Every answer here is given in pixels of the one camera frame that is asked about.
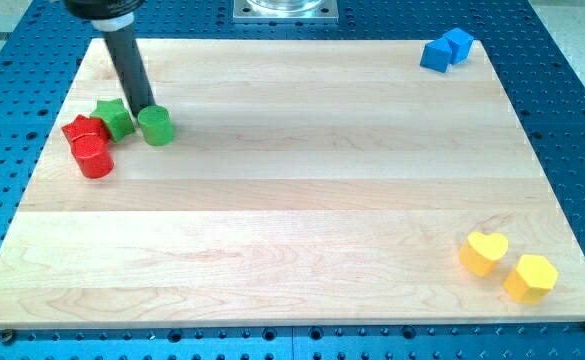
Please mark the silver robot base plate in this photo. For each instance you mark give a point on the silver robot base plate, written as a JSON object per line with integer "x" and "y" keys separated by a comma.
{"x": 285, "y": 11}

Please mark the black robot arm flange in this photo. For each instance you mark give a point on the black robot arm flange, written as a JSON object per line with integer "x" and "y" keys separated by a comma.
{"x": 101, "y": 9}

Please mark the blue triangular block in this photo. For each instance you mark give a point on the blue triangular block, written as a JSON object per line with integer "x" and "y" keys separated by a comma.
{"x": 436, "y": 55}

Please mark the light wooden board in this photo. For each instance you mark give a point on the light wooden board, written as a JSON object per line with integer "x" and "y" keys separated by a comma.
{"x": 308, "y": 183}

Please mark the yellow heart block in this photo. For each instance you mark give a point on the yellow heart block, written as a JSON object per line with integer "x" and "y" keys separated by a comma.
{"x": 481, "y": 252}

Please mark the yellow hexagon block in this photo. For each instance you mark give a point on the yellow hexagon block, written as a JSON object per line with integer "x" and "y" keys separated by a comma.
{"x": 531, "y": 279}

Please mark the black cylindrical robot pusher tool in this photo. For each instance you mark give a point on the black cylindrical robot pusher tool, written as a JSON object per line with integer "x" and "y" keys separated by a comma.
{"x": 122, "y": 46}

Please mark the green star block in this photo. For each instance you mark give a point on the green star block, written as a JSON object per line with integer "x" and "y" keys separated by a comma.
{"x": 116, "y": 118}

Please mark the red star block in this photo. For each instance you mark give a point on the red star block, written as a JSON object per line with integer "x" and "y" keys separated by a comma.
{"x": 82, "y": 125}

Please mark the red cylinder block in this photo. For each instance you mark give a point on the red cylinder block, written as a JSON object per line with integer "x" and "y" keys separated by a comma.
{"x": 92, "y": 156}

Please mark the green cylinder block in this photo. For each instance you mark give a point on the green cylinder block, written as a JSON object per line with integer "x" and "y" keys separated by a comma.
{"x": 156, "y": 126}

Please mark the blue cube block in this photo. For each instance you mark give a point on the blue cube block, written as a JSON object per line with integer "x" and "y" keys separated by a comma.
{"x": 460, "y": 43}

